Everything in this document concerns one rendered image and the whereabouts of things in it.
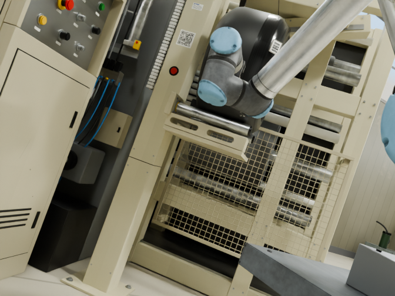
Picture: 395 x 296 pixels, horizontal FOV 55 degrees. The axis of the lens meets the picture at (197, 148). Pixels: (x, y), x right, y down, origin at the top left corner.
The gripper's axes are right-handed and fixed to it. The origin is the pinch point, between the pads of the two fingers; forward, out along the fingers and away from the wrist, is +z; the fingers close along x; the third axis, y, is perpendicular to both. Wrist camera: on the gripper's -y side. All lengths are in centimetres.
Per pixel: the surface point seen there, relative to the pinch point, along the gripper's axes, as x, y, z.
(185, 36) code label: 33.4, 25.6, 20.9
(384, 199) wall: -232, 106, 654
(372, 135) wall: -163, 200, 585
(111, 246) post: 32, -76, 33
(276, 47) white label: -10.0, 23.9, 4.1
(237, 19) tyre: 9.3, 31.7, 4.4
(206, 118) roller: 9.3, -8.9, 17.6
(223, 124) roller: 1.2, -8.9, 17.7
